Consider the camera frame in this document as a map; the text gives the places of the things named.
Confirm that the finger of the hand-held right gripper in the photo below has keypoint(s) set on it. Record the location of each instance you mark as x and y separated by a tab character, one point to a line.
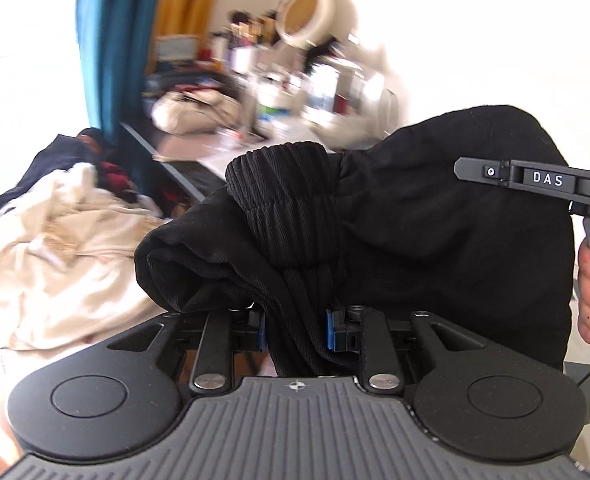
485	171

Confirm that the cluttered desk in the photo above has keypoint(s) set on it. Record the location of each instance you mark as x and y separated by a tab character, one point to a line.
275	85

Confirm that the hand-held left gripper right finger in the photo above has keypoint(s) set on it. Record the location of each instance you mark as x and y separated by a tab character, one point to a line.
330	334

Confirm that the black garment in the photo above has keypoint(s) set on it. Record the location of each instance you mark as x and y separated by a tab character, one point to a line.
425	230

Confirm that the cream clothing pile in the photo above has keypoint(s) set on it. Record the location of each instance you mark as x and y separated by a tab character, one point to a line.
65	270

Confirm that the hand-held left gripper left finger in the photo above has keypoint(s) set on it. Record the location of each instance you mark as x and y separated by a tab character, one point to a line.
261	332

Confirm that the white round lamp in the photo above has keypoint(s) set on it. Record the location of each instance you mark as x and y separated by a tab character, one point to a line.
325	10

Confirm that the dark blue clothing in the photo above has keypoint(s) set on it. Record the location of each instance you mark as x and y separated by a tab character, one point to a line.
50	160

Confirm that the teal curtain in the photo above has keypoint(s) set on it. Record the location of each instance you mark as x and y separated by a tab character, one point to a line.
105	45

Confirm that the ochre curtain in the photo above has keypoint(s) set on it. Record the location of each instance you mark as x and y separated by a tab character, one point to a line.
185	0

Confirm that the cream cloth bag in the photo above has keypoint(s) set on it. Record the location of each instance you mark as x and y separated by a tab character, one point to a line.
195	112

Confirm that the red and black cloth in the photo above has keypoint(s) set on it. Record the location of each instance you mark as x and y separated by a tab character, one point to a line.
115	175

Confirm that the grey desk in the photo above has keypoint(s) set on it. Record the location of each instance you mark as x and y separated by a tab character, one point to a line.
185	152

